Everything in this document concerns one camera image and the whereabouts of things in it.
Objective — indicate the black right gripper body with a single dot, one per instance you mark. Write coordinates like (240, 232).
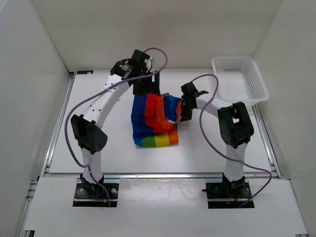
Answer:
(186, 110)

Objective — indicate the rainbow striped shorts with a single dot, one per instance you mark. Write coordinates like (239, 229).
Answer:
(154, 120)

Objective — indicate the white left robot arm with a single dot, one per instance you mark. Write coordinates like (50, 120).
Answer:
(87, 127)

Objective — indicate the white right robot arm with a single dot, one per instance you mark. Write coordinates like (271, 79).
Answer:
(235, 128)

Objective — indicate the white plastic mesh basket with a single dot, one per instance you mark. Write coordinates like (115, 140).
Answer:
(239, 80)

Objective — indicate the black label corner plate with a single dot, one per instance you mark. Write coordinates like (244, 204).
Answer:
(85, 72)

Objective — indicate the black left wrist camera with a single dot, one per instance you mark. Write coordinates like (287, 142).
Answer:
(141, 61)

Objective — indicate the aluminium right table rail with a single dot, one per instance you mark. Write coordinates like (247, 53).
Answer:
(267, 142)

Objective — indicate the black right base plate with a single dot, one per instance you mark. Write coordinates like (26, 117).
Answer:
(218, 196)

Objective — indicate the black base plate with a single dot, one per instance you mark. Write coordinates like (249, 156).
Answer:
(82, 198)
(218, 196)

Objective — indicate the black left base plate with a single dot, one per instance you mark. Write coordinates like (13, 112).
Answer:
(82, 198)

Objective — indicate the aluminium front table rail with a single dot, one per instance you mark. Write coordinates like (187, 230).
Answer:
(159, 175)

